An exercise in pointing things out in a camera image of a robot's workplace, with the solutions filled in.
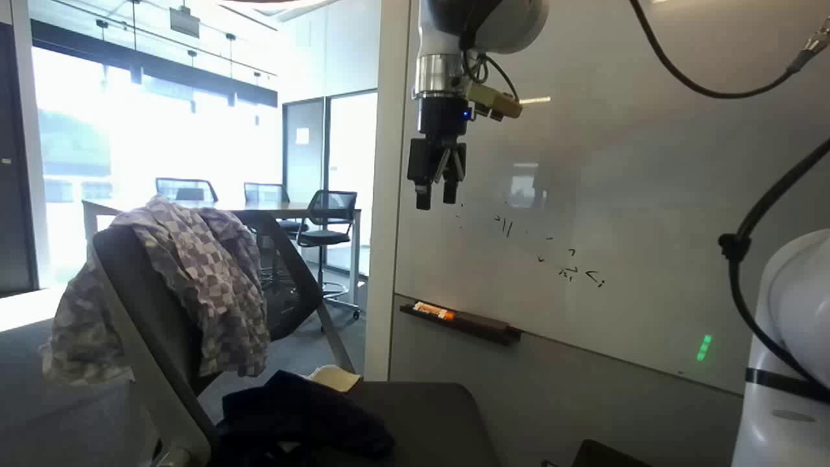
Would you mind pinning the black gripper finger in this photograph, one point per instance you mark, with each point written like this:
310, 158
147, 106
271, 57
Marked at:
422, 196
449, 189

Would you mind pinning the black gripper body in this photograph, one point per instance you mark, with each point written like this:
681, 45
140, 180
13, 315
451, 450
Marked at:
436, 152

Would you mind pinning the white and blue checkered cloth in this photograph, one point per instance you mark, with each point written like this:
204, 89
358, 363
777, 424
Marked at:
205, 258

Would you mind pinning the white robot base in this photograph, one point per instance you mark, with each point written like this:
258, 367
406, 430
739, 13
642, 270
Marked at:
787, 419

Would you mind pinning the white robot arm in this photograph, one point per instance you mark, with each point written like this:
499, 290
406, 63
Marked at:
457, 41

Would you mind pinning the black office chair right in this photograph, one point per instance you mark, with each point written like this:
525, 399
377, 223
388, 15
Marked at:
331, 216

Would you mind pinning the office chair far middle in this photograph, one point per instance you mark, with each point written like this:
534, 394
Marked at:
262, 196

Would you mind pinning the black office chair near table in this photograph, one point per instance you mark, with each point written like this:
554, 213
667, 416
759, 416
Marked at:
294, 294

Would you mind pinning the grey mesh office chair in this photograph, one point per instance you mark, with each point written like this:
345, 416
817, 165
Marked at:
433, 424

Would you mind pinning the office chair far left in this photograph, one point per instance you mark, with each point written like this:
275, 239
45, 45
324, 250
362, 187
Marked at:
193, 193

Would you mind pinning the dark navy clothing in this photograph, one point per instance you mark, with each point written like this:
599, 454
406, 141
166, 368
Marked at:
285, 419

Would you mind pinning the marker tray with markers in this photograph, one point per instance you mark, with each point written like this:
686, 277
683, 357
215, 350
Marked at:
464, 323

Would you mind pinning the glass whiteboard panel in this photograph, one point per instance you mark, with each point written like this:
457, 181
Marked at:
648, 131

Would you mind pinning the yellow paper note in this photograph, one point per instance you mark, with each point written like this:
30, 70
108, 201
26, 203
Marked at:
333, 376

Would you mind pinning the wrist camera with yellow connector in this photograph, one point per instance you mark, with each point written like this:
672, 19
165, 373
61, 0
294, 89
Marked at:
492, 101

